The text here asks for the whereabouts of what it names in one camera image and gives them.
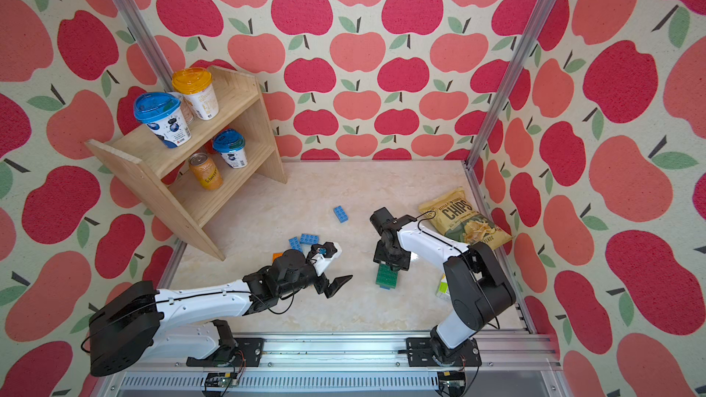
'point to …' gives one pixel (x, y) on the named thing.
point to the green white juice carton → (442, 290)
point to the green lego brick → (386, 277)
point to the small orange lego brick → (276, 255)
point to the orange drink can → (205, 172)
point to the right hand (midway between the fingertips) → (388, 266)
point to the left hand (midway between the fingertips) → (345, 270)
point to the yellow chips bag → (453, 215)
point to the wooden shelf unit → (193, 177)
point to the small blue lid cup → (232, 146)
